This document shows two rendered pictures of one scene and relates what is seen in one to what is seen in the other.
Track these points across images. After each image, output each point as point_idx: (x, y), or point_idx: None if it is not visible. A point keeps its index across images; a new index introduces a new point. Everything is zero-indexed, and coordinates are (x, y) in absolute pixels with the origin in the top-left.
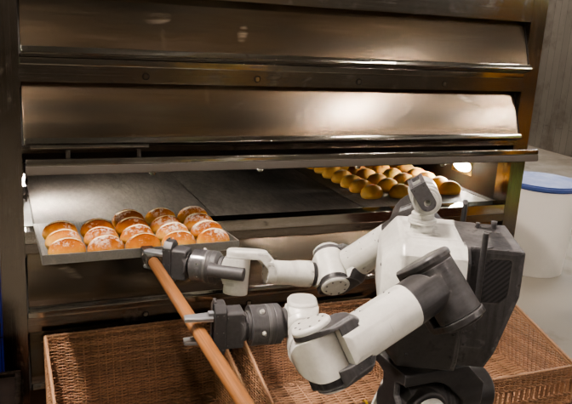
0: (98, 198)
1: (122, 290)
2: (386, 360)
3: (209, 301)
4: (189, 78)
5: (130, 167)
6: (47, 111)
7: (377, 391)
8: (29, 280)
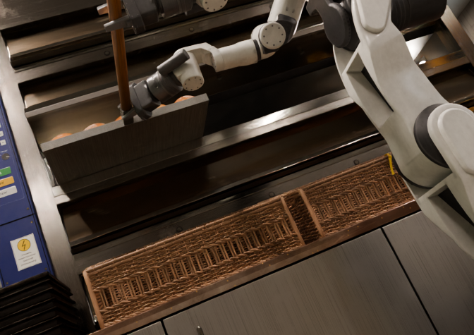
0: None
1: (149, 211)
2: None
3: (233, 202)
4: (140, 44)
5: (106, 90)
6: (43, 97)
7: (326, 34)
8: (66, 226)
